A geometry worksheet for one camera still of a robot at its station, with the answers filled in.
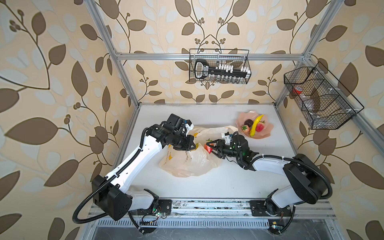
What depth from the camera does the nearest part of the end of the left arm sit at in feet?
1.72

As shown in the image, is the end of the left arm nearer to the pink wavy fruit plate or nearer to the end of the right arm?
the end of the right arm

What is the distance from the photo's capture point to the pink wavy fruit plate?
1004 millimetres
